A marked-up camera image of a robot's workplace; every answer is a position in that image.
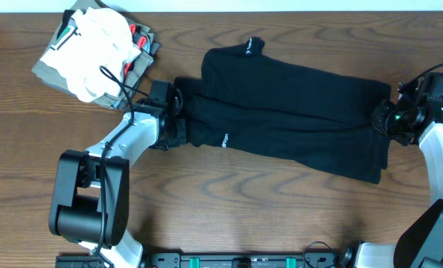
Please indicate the white folded garment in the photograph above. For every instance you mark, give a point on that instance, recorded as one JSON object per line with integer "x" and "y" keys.
{"x": 93, "y": 38}

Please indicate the olive folded garment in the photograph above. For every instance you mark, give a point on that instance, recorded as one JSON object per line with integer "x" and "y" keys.
{"x": 50, "y": 77}

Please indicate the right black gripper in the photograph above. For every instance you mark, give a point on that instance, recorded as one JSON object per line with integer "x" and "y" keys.
{"x": 379, "y": 119}

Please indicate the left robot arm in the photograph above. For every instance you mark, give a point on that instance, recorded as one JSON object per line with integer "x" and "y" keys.
{"x": 90, "y": 202}

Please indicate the red and grey folded garment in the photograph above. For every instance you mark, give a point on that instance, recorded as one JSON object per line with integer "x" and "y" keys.
{"x": 141, "y": 41}

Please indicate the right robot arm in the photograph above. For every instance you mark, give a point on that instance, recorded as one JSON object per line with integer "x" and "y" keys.
{"x": 416, "y": 119}

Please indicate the black t-shirt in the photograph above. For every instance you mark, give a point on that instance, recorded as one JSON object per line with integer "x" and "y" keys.
{"x": 248, "y": 101}

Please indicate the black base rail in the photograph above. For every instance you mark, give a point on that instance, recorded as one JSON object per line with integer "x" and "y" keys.
{"x": 174, "y": 260}

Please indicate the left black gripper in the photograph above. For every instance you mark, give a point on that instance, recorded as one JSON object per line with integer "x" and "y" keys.
{"x": 182, "y": 138}

